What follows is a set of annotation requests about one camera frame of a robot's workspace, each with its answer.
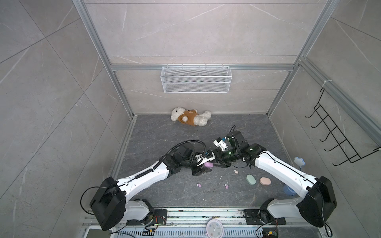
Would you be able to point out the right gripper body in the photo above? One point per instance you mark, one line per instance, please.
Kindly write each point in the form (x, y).
(227, 156)

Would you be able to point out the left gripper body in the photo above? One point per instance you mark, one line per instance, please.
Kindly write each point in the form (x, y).
(191, 163)

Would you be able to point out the purple earbud case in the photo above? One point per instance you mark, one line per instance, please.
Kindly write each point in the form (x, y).
(209, 164)

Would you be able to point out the mint green earbud case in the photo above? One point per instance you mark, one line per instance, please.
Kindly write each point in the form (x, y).
(251, 180)

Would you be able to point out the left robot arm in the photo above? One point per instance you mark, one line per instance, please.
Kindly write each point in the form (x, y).
(113, 200)

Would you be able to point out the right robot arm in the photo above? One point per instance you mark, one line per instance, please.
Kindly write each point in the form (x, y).
(316, 199)

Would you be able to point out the pink earbud case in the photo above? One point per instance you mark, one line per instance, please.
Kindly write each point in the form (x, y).
(265, 181)

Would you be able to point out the white teddy bear brown hoodie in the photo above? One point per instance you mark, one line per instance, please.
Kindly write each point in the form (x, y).
(190, 117)

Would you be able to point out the white round clock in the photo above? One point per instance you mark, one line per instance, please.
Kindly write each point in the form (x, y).
(214, 229)

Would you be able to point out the white tablet device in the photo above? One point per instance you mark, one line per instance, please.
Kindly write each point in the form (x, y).
(98, 233)

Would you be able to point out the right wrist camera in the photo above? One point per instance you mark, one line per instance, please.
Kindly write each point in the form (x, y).
(222, 144)

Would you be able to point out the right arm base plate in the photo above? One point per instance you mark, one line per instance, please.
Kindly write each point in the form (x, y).
(259, 217)

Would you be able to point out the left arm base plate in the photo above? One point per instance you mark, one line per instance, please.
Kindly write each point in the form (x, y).
(158, 215)

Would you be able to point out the white wire mesh basket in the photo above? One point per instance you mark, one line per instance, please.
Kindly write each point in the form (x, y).
(196, 79)

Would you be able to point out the black wire hook rack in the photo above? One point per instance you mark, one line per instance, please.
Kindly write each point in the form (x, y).
(351, 155)

